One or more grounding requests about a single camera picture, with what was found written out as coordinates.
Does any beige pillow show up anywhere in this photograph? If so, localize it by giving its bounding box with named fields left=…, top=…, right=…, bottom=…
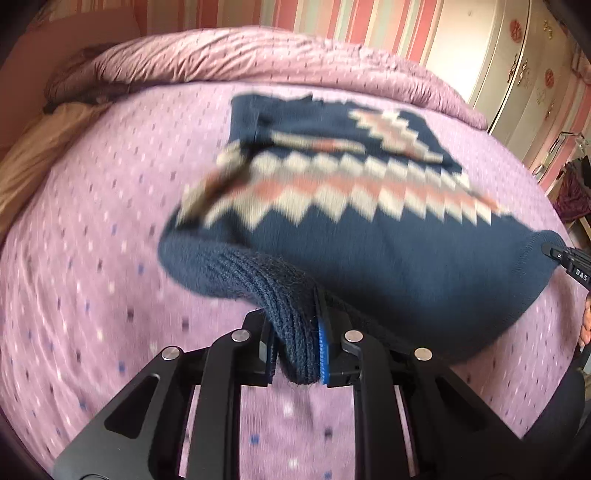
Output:
left=0, top=102, right=111, bottom=241

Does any purple dotted bed blanket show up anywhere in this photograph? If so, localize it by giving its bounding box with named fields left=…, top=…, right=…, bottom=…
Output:
left=1, top=83, right=587, bottom=479

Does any right hand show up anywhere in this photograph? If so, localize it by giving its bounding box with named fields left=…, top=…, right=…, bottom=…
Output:
left=579, top=295, right=591, bottom=349

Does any pink upholstered headboard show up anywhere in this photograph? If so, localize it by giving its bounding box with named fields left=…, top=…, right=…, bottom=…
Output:
left=0, top=7, right=140, bottom=155

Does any crumpled purple duvet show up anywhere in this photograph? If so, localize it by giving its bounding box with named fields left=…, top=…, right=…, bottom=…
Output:
left=44, top=26, right=488, bottom=130

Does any white wardrobe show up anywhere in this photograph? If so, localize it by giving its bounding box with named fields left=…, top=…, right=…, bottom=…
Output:
left=426, top=1, right=571, bottom=166

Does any maroon hanging garment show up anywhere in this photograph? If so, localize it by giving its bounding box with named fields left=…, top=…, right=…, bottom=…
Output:
left=554, top=156, right=591, bottom=223

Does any navy argyle knit sweater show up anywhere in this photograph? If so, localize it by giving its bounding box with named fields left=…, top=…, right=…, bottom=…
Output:
left=158, top=94, right=563, bottom=384

